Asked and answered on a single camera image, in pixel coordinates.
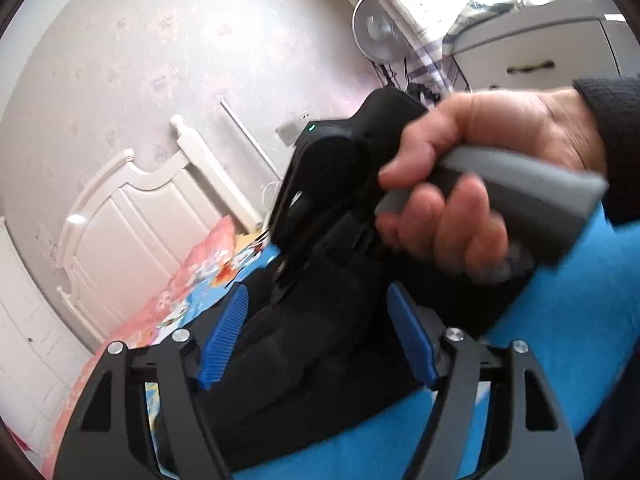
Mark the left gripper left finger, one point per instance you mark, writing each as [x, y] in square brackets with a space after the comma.
[109, 434]

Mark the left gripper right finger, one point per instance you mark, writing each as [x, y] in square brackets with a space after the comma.
[475, 399]

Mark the black pants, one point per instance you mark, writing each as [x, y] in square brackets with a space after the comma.
[325, 357]

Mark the person right hand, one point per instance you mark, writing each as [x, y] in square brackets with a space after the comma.
[460, 232]

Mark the white wardrobe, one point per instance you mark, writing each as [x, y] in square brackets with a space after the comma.
[41, 358]

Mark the cartoon blue bed sheet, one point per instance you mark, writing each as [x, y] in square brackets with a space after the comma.
[582, 323]

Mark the pink floral bedspread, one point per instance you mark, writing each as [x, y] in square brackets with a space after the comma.
[163, 310]

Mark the white drawer cabinet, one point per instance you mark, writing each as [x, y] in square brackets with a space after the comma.
[546, 47]

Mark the grey standing fan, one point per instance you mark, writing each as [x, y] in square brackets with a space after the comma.
[379, 39]

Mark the white wooden headboard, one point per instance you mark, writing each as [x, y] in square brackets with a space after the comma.
[129, 229]

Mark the wall socket panel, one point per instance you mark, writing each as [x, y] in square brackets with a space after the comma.
[292, 128]

